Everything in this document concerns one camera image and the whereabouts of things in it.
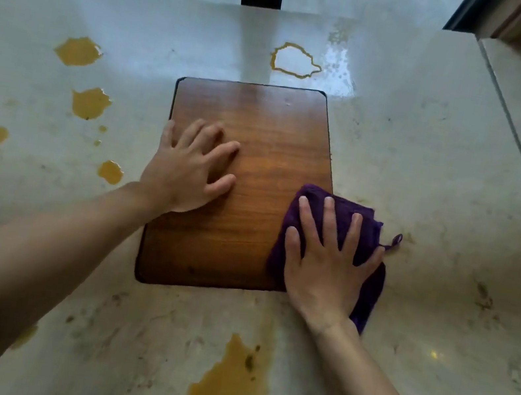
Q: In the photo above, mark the person's left hand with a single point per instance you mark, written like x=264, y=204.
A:
x=178, y=180

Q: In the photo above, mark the person's right hand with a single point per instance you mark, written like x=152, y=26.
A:
x=325, y=286

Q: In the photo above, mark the purple cleaning cloth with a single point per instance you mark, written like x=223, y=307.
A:
x=371, y=295

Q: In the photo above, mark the wooden inlay panel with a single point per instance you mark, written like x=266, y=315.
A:
x=269, y=146

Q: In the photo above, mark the yellow liquid spills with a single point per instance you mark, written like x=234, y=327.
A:
x=231, y=391

